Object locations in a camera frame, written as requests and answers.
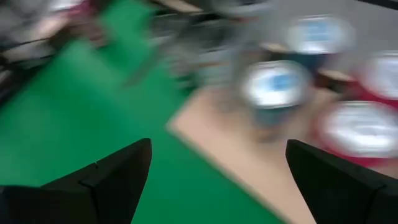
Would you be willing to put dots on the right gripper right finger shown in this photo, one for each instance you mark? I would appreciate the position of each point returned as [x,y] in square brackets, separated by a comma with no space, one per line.
[342,193]

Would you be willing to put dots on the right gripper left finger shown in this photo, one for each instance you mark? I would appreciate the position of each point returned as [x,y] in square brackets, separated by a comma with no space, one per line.
[109,186]

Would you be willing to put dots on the red Fanta can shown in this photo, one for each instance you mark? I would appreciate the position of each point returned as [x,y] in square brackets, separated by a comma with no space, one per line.
[360,129]
[385,74]

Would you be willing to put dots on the blue silver Red Bull can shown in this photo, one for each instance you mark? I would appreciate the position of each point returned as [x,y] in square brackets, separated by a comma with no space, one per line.
[320,34]
[275,84]

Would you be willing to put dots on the wooden shelf with black frame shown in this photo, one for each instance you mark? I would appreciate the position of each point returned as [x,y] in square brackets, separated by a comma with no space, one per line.
[248,161]

